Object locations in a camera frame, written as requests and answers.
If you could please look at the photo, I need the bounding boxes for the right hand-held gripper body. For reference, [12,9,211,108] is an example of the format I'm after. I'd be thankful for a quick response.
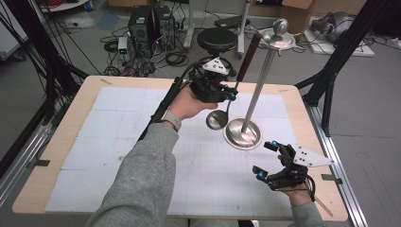
[267,144,336,191]

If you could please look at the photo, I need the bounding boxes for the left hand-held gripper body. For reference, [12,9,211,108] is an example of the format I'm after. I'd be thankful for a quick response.
[188,57,233,104]

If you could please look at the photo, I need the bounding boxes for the steel utensil stand with hooks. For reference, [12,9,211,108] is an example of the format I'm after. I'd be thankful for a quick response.
[222,18,306,151]

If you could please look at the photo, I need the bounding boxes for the steel ladle with brown handle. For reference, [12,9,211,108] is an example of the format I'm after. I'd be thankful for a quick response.
[205,32,263,131]

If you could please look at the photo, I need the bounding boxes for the person's left hand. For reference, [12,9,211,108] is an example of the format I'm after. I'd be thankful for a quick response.
[168,84,219,121]

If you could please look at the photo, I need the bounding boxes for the person's right hand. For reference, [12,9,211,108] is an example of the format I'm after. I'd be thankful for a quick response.
[276,153,314,208]

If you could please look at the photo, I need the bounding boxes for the black round stool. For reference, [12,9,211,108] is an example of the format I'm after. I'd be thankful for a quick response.
[188,27,238,81]

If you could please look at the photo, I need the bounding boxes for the black flat device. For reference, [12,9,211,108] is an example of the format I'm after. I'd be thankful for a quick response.
[215,14,252,29]

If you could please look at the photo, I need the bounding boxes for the person's lap grey trousers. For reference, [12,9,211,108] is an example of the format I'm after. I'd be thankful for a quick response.
[164,218,241,227]

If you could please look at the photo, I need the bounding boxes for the black computer tower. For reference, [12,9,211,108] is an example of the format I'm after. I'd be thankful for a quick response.
[128,6,155,51]
[154,5,176,51]

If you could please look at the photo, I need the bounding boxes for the small white power supply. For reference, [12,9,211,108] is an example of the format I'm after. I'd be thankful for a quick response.
[117,36,131,62]

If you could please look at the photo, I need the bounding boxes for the brown cardboard box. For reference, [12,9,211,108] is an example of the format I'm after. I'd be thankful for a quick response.
[279,0,316,40]

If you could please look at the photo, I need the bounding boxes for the white flat board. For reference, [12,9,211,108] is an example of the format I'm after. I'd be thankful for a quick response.
[304,29,375,58]

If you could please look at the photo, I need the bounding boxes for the white grid mat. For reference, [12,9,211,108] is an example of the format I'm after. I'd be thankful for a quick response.
[44,86,299,218]

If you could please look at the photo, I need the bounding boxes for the grey rounded device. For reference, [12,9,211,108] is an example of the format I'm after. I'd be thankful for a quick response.
[310,11,355,44]

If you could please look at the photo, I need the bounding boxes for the white round table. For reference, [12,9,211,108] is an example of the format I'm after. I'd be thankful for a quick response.
[39,0,92,13]

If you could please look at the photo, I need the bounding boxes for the aluminium rail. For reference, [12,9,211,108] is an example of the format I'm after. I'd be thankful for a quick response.
[304,102,369,227]
[0,122,54,207]

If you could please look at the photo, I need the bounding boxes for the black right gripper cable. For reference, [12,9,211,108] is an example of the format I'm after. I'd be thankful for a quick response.
[305,176,317,203]

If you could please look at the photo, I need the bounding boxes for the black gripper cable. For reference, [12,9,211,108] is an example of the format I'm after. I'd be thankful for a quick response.
[137,61,210,142]
[305,176,317,203]

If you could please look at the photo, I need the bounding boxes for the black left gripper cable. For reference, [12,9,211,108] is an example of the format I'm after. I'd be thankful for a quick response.
[137,61,210,142]

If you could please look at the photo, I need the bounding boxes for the white stand post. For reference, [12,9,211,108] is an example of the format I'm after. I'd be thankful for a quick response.
[236,0,253,60]
[183,0,196,50]

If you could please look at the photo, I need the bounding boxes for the tangle of black floor cables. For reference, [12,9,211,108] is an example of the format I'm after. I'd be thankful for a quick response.
[99,26,190,79]

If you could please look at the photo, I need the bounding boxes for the black metal frame with cables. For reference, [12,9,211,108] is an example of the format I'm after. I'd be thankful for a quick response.
[3,0,90,126]

